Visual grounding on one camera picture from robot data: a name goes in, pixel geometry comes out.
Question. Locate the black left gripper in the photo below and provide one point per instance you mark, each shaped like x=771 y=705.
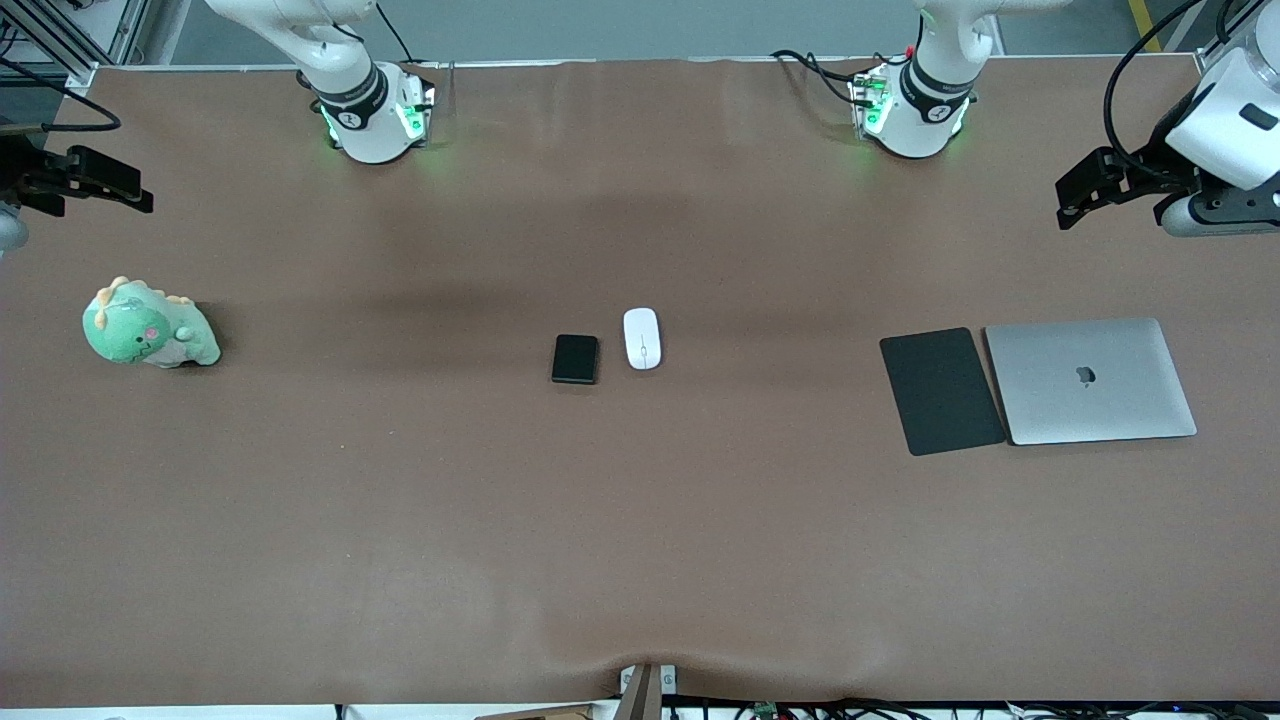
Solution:
x=1150 y=172

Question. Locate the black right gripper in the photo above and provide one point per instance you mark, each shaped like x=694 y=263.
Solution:
x=22 y=172

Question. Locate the white computer mouse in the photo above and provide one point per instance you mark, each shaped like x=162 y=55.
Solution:
x=641 y=330

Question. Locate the black phone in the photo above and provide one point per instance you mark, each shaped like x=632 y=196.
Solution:
x=575 y=360

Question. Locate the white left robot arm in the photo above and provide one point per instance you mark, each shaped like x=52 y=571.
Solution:
x=925 y=110

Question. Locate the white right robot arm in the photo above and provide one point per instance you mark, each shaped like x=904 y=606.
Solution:
x=365 y=130

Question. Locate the black mouse pad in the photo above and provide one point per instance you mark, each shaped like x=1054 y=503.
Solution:
x=940 y=390

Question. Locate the green dinosaur plush toy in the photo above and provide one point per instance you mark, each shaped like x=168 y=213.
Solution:
x=130 y=330

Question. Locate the silver closed laptop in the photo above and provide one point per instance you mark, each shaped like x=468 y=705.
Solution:
x=1090 y=400

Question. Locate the brown table cover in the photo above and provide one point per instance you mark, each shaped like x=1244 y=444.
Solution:
x=640 y=520

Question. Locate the silver aluminium frame corner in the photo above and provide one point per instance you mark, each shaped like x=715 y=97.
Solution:
x=1205 y=60

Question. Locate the metal table edge bracket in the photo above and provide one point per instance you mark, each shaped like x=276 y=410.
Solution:
x=668 y=680

